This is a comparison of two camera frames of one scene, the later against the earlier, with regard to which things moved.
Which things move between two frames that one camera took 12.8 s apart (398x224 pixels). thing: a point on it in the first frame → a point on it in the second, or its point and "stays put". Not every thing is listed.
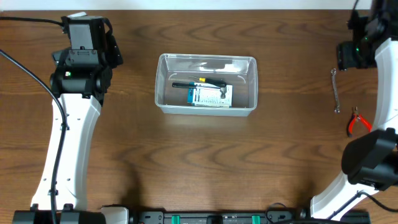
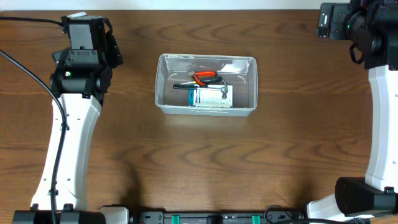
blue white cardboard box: [208, 95] stays put
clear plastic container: [241, 71] stays put
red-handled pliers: [356, 116] → [203, 74]
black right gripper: [347, 57] → [338, 29]
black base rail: [299, 216] stays put
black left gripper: [109, 55] stays put
